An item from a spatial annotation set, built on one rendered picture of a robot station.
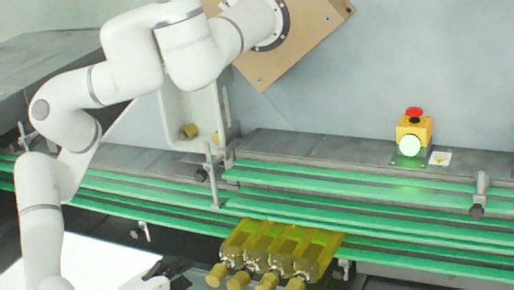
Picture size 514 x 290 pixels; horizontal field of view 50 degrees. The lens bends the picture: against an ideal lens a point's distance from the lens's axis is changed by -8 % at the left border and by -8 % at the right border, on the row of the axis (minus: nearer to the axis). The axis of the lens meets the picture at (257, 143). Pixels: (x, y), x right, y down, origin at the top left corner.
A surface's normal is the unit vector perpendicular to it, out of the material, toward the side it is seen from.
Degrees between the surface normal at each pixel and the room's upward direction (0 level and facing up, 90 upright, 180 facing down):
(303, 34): 0
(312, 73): 0
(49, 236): 55
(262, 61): 0
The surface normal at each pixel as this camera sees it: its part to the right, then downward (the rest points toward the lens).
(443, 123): -0.43, 0.44
